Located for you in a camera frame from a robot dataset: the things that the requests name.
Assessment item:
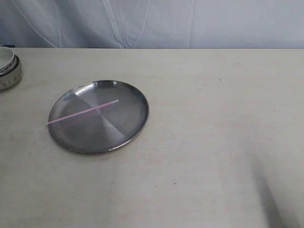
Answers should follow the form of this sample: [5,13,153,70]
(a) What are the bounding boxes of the purple translucent ring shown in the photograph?
[46,99,119,125]

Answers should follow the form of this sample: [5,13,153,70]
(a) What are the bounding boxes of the round stainless steel plate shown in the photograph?
[47,80,149,154]

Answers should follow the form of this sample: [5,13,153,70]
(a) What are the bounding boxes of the white sheer curtain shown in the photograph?
[0,0,304,48]

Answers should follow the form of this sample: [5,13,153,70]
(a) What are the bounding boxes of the white ceramic bowl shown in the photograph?
[0,47,15,73]

